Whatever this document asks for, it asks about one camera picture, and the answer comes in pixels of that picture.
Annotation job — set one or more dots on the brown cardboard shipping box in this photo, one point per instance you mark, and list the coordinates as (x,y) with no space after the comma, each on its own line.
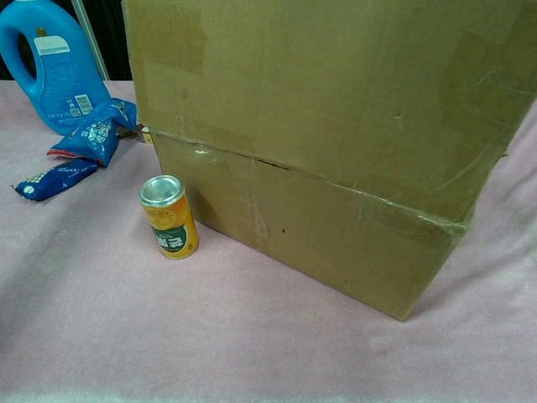
(314,126)

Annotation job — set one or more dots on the orange drink can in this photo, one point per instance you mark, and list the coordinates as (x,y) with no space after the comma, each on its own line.
(172,226)

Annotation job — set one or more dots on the small brown flat packet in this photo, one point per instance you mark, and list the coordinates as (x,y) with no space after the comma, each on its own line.
(147,136)

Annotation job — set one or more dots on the crumpled blue snack bag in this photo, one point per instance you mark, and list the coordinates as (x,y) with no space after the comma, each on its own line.
(94,134)

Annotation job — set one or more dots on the pink tablecloth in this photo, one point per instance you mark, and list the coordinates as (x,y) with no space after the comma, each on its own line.
(126,327)

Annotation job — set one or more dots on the blue sandwich cookie packet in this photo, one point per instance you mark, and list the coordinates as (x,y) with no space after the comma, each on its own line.
(54,178)

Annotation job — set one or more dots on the blue detergent pump bottle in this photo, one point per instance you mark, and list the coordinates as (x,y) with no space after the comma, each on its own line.
(58,84)

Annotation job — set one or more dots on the thin grey frame rail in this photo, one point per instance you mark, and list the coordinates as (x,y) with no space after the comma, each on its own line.
(90,42)

